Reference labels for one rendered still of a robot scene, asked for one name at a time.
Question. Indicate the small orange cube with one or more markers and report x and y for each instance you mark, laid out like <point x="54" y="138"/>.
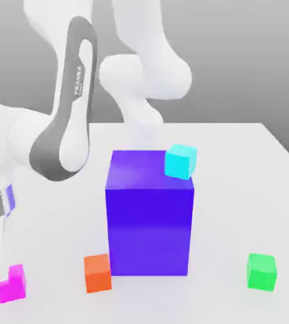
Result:
<point x="98" y="274"/>

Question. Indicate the small magenta cube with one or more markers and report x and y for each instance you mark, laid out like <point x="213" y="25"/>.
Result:
<point x="14" y="288"/>

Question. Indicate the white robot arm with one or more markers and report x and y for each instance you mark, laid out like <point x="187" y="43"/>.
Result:
<point x="144" y="63"/>

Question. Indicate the small cyan cube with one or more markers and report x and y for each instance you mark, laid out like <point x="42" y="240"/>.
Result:
<point x="180" y="162"/>

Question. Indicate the large purple box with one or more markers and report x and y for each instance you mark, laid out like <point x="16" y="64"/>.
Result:
<point x="149" y="227"/>

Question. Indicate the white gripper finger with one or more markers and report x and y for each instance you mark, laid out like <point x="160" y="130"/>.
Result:
<point x="2" y="268"/>

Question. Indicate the small green cube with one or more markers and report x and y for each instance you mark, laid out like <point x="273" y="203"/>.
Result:
<point x="261" y="273"/>

